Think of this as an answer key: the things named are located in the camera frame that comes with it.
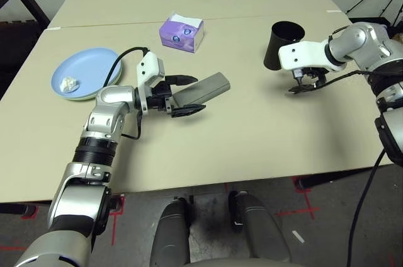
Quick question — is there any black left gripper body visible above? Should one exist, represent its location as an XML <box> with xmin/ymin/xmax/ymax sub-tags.
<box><xmin>146</xmin><ymin>80</ymin><xmax>174</xmax><ymax>113</ymax></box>

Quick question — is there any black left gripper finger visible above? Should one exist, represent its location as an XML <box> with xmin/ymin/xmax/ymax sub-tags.
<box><xmin>165</xmin><ymin>74</ymin><xmax>199</xmax><ymax>87</ymax></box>
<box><xmin>169</xmin><ymin>103</ymin><xmax>207</xmax><ymax>119</ymax></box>

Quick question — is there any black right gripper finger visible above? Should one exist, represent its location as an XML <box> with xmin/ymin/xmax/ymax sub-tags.
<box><xmin>285</xmin><ymin>84</ymin><xmax>316</xmax><ymax>95</ymax></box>

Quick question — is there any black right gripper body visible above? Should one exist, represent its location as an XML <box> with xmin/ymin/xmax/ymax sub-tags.
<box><xmin>302</xmin><ymin>67</ymin><xmax>328</xmax><ymax>87</ymax></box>

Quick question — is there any grey glasses case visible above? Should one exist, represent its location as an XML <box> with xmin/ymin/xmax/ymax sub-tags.
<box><xmin>173</xmin><ymin>72</ymin><xmax>231</xmax><ymax>108</ymax></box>

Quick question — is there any blue plastic plate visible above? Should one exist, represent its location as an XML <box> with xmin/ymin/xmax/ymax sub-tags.
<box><xmin>50</xmin><ymin>47</ymin><xmax>122</xmax><ymax>99</ymax></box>

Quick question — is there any white tissue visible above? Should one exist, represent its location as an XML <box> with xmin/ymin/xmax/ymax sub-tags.
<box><xmin>59</xmin><ymin>75</ymin><xmax>79</xmax><ymax>93</ymax></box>

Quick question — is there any black plastic cup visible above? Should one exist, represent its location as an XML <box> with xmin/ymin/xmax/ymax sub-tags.
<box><xmin>263</xmin><ymin>20</ymin><xmax>305</xmax><ymax>71</ymax></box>

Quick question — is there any green plastic plate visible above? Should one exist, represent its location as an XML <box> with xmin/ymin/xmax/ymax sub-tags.
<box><xmin>62</xmin><ymin>59</ymin><xmax>123</xmax><ymax>101</ymax></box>

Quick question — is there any purple tissue pack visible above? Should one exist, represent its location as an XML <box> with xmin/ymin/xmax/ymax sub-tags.
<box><xmin>159</xmin><ymin>11</ymin><xmax>205</xmax><ymax>54</ymax></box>

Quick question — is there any black table base bar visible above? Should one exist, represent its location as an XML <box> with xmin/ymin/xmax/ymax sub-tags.
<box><xmin>0</xmin><ymin>203</ymin><xmax>37</xmax><ymax>217</ymax></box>
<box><xmin>297</xmin><ymin>168</ymin><xmax>378</xmax><ymax>190</ymax></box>

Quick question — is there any grey robot left leg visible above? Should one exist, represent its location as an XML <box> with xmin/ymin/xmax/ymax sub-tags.
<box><xmin>150</xmin><ymin>199</ymin><xmax>193</xmax><ymax>266</ymax></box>

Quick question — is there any grey robot leg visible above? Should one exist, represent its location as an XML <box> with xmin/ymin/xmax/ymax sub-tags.
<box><xmin>228</xmin><ymin>190</ymin><xmax>292</xmax><ymax>263</ymax></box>
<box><xmin>150</xmin><ymin>199</ymin><xmax>193</xmax><ymax>266</ymax></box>

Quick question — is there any grey robot right leg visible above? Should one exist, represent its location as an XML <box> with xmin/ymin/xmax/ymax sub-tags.
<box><xmin>228</xmin><ymin>190</ymin><xmax>292</xmax><ymax>263</ymax></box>

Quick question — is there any black foam floor mat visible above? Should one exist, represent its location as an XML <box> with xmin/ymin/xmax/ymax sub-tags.
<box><xmin>0</xmin><ymin>20</ymin><xmax>45</xmax><ymax>101</ymax></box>

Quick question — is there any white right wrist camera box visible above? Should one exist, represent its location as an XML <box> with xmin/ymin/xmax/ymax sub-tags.
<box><xmin>278</xmin><ymin>40</ymin><xmax>347</xmax><ymax>72</ymax></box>

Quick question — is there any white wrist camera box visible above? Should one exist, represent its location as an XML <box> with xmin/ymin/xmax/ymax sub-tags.
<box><xmin>135</xmin><ymin>51</ymin><xmax>166</xmax><ymax>113</ymax></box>
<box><xmin>278</xmin><ymin>40</ymin><xmax>347</xmax><ymax>72</ymax></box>

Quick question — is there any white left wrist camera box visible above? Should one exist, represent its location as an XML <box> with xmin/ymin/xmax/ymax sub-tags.
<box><xmin>135</xmin><ymin>51</ymin><xmax>166</xmax><ymax>113</ymax></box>

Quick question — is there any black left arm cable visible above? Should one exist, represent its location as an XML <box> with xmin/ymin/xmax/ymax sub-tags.
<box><xmin>102</xmin><ymin>47</ymin><xmax>149</xmax><ymax>140</ymax></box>

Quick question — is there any wooden side table black frame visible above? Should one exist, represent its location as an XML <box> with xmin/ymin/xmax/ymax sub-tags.
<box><xmin>0</xmin><ymin>0</ymin><xmax>51</xmax><ymax>28</ymax></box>

